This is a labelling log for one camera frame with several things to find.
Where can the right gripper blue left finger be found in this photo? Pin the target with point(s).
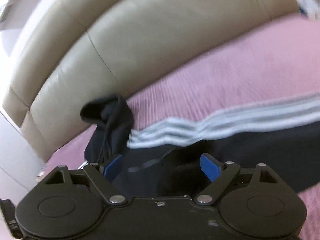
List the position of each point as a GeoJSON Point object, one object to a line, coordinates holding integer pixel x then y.
{"type": "Point", "coordinates": [111, 167]}

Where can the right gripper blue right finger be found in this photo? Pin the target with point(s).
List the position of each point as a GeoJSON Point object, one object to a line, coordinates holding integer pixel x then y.
{"type": "Point", "coordinates": [210, 166]}

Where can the navy hoodie with white stripes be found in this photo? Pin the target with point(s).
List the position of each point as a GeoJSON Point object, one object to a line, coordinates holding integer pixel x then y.
{"type": "Point", "coordinates": [164, 158]}

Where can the pink quilted bedspread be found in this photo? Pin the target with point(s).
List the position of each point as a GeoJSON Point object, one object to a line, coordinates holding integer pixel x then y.
{"type": "Point", "coordinates": [276, 62]}

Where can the beige leather headboard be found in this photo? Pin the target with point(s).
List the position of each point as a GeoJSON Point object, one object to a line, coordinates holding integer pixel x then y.
{"type": "Point", "coordinates": [81, 50]}

